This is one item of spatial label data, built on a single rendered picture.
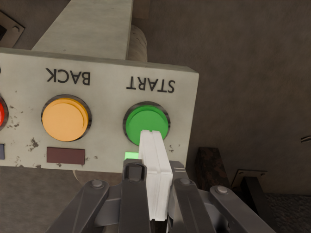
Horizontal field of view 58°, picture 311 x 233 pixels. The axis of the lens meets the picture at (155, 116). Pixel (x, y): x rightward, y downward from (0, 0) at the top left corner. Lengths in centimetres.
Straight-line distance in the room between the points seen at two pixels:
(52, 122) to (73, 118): 2
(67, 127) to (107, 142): 4
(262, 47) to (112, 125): 74
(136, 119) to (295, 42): 79
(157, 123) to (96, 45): 13
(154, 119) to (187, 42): 64
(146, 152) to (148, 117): 9
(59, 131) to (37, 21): 66
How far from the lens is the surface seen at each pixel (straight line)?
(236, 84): 99
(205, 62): 92
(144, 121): 26
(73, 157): 29
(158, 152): 18
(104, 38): 36
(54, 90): 27
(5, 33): 94
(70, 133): 27
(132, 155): 28
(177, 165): 18
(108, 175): 44
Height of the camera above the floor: 81
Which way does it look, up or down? 54 degrees down
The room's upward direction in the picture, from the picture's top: 176 degrees clockwise
